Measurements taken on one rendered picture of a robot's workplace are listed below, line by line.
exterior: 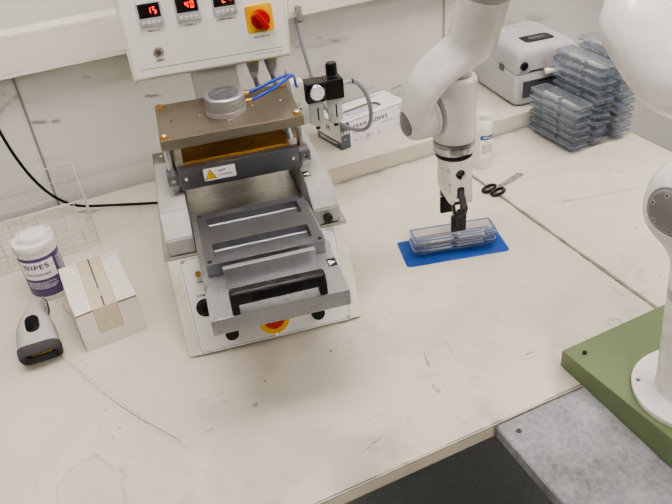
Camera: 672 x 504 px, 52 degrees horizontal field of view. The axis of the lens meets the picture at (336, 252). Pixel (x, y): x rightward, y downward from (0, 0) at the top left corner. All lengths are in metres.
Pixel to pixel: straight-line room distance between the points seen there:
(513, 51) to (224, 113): 0.99
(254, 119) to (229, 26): 0.23
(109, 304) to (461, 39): 0.81
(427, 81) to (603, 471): 0.70
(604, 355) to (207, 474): 0.68
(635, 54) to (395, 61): 1.25
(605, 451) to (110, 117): 1.40
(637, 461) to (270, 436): 0.57
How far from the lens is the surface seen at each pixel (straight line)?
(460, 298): 1.41
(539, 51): 2.08
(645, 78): 0.99
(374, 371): 1.26
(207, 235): 1.22
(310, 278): 1.05
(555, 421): 1.20
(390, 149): 1.87
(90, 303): 1.41
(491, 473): 2.07
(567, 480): 1.13
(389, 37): 2.12
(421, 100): 1.28
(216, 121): 1.35
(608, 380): 1.22
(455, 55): 1.27
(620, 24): 1.00
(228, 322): 1.07
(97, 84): 1.89
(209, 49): 1.48
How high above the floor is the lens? 1.64
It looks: 35 degrees down
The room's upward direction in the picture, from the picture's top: 6 degrees counter-clockwise
